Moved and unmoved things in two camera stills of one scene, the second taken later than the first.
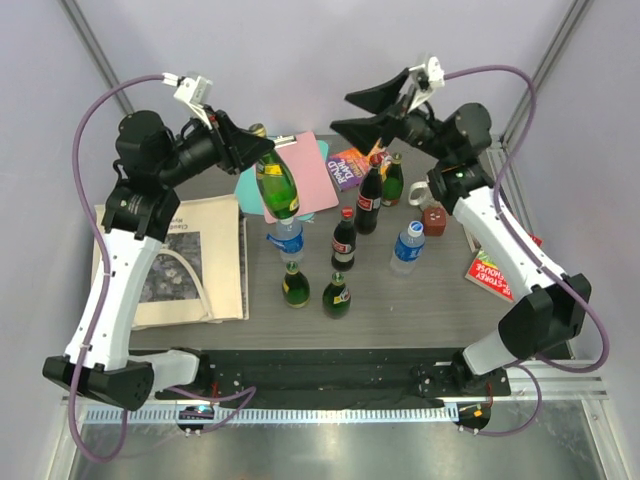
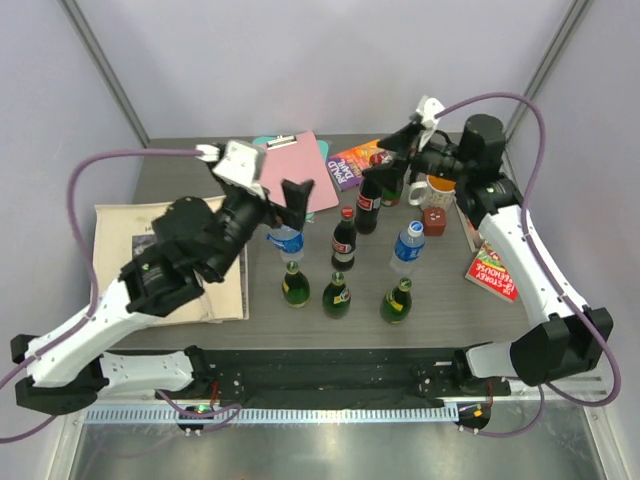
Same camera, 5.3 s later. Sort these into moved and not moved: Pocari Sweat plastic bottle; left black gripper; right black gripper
Moved: left black gripper; right black gripper
Not moved: Pocari Sweat plastic bottle
